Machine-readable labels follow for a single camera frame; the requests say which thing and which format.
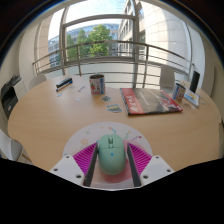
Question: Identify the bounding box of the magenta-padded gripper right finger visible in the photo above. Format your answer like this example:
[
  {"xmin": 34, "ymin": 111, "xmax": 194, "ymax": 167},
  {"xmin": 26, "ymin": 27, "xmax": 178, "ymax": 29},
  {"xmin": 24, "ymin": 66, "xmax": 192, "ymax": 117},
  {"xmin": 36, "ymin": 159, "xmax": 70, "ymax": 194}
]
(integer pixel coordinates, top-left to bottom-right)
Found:
[{"xmin": 125, "ymin": 142, "xmax": 175, "ymax": 188}]

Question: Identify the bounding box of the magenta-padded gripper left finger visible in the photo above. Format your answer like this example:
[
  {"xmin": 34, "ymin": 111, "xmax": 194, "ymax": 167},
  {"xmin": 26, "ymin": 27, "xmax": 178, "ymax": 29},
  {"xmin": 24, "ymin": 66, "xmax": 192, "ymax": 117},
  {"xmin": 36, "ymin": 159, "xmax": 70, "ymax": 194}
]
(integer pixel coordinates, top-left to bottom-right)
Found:
[{"xmin": 49, "ymin": 142, "xmax": 100, "ymax": 188}]

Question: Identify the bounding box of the mint green computer mouse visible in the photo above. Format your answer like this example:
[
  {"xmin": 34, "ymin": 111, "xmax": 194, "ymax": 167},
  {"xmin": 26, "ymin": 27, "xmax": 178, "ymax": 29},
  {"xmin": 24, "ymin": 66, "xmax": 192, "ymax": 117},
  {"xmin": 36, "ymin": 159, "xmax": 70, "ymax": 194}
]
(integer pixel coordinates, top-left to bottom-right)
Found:
[{"xmin": 97, "ymin": 133, "xmax": 127, "ymax": 176}]

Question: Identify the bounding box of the pink monster print mouse pad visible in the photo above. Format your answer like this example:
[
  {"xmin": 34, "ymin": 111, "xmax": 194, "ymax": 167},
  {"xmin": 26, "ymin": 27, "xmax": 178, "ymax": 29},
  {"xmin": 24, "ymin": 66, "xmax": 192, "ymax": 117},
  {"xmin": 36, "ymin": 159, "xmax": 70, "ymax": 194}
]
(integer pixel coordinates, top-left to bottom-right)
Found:
[{"xmin": 62, "ymin": 121, "xmax": 154, "ymax": 190}]

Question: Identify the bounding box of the white chair with wooden legs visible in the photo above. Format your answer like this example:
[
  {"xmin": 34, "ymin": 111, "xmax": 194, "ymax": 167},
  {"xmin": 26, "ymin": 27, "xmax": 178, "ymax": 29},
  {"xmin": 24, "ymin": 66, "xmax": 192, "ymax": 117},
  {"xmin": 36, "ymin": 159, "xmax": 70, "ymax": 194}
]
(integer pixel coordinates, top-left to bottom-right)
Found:
[{"xmin": 0, "ymin": 129, "xmax": 34, "ymax": 164}]

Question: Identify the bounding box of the red cover magazine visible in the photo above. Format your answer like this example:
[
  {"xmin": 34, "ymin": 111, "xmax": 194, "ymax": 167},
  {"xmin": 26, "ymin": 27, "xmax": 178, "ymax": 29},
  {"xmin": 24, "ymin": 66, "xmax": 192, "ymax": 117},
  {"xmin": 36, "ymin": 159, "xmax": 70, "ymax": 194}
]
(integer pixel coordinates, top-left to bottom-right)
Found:
[{"xmin": 119, "ymin": 87, "xmax": 184, "ymax": 116}]

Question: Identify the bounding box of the blue yellow sticker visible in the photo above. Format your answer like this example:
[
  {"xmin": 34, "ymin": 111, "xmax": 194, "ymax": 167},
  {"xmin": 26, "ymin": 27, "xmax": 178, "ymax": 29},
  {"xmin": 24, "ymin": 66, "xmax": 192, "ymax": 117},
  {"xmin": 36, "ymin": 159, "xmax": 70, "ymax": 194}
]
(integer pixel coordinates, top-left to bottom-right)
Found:
[{"xmin": 106, "ymin": 103, "xmax": 123, "ymax": 113}]

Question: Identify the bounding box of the white printed card stand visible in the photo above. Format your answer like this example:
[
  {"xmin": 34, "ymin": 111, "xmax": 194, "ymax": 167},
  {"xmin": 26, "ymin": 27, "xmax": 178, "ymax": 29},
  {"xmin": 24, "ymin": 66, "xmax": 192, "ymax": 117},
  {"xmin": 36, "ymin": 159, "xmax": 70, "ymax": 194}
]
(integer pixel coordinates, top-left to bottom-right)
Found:
[{"xmin": 182, "ymin": 89, "xmax": 201, "ymax": 108}]

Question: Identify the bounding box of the blue white printed cup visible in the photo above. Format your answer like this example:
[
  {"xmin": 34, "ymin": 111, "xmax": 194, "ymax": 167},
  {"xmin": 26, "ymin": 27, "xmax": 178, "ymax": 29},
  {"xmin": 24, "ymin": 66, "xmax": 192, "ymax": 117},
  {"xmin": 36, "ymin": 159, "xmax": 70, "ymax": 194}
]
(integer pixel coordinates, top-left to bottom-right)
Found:
[{"xmin": 171, "ymin": 82, "xmax": 187, "ymax": 102}]

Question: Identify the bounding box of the black stapler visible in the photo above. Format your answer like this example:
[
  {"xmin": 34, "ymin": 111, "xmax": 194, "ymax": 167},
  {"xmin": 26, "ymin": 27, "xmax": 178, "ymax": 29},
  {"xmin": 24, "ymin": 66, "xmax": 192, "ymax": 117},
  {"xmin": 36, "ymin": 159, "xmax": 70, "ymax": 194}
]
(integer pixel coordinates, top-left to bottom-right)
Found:
[{"xmin": 55, "ymin": 77, "xmax": 74, "ymax": 93}]

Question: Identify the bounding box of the black speaker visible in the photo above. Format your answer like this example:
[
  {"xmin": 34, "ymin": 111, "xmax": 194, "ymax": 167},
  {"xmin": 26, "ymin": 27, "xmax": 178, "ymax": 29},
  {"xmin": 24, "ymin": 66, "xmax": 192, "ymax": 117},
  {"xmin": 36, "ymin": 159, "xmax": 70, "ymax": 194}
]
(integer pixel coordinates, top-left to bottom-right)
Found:
[{"xmin": 189, "ymin": 70, "xmax": 201, "ymax": 94}]

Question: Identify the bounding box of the metal balcony railing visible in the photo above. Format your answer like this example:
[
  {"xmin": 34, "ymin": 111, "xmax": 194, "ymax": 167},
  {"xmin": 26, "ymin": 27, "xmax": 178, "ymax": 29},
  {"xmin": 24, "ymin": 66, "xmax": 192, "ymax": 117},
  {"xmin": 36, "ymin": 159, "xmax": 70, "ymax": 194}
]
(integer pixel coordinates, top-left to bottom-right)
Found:
[{"xmin": 32, "ymin": 40, "xmax": 198, "ymax": 79}]

